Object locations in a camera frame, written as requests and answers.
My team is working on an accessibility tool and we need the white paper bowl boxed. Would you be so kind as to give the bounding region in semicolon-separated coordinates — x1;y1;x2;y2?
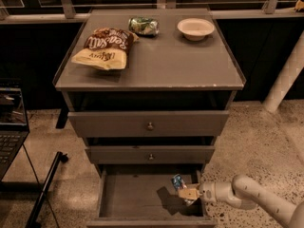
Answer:
177;18;215;41

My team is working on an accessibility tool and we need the metal window railing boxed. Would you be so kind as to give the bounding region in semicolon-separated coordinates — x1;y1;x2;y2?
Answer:
0;0;303;24

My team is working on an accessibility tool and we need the brown yellow chip bag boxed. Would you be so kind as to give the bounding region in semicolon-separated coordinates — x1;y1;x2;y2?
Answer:
71;28;139;70

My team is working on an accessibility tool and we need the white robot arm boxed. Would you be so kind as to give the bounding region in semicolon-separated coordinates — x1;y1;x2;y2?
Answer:
171;175;304;228

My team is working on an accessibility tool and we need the white slanted pillar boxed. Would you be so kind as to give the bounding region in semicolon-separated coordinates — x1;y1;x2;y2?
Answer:
263;32;304;113

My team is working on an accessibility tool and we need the grey drawer cabinet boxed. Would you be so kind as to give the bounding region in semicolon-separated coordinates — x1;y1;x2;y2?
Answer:
52;7;247;228

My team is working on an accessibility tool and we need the grey top drawer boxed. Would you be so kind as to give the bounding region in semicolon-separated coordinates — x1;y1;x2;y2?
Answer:
68;110;229;138

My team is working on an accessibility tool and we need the grey middle drawer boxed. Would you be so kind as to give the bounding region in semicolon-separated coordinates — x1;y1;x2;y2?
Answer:
85;145;215;164

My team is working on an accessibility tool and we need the blue silver redbull can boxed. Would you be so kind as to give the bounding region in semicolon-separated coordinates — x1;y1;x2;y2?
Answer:
171;174;196;206

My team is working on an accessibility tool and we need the green crushed soda can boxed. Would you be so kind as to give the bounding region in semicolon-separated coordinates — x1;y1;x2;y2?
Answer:
128;17;160;36

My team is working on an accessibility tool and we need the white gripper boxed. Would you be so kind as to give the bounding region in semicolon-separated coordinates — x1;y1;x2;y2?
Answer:
178;181;218;202

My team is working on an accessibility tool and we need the black laptop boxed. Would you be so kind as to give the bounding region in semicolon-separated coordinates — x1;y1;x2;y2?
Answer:
0;78;29;180

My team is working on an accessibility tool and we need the grey open bottom drawer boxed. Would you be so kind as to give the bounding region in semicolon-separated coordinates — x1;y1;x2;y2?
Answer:
86;164;217;228

